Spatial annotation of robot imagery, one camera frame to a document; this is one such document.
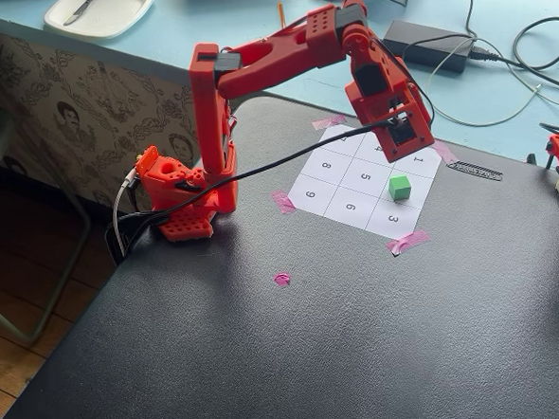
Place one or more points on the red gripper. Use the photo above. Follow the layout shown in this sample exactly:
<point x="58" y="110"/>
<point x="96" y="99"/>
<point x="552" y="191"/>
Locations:
<point x="420" y="111"/>

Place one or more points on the green cube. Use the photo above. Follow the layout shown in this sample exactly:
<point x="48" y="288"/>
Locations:
<point x="399" y="188"/>

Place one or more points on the red robot arm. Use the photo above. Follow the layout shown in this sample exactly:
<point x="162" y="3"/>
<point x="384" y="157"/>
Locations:
<point x="208" y="128"/>

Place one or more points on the white numbered grid paper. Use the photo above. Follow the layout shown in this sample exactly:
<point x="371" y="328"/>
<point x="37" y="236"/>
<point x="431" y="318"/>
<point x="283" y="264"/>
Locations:
<point x="354" y="190"/>

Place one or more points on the pink tape strip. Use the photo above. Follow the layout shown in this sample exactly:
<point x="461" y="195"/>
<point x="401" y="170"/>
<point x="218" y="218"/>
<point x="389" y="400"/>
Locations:
<point x="284" y="202"/>
<point x="406" y="242"/>
<point x="443" y="151"/>
<point x="328" y="121"/>

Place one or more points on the black power adapter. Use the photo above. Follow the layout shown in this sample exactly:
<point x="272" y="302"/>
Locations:
<point x="433" y="48"/>

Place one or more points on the orange pencil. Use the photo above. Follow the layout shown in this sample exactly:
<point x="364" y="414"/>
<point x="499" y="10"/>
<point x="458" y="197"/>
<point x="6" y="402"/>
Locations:
<point x="280" y="12"/>

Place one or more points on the red and black clamp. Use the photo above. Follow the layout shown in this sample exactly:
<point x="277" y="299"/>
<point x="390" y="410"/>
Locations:
<point x="558" y="152"/>

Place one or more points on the pink round marker sticker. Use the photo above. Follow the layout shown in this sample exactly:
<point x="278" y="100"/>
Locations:
<point x="281" y="279"/>

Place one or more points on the white rectangular tray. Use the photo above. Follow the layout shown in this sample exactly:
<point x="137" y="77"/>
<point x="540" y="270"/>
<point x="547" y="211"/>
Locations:
<point x="106" y="13"/>

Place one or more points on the black table clamp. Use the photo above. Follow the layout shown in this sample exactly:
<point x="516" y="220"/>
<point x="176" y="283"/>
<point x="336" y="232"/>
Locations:
<point x="131" y="228"/>

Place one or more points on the metal knife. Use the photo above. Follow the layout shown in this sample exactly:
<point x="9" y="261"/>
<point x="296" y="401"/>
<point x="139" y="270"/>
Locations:
<point x="79" y="9"/>

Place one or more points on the patterned beige tablecloth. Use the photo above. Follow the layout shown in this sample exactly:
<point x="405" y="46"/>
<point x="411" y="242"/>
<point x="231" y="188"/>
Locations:
<point x="65" y="113"/>

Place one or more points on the red wrist camera housing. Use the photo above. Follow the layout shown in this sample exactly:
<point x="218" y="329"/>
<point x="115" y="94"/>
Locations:
<point x="408" y="140"/>

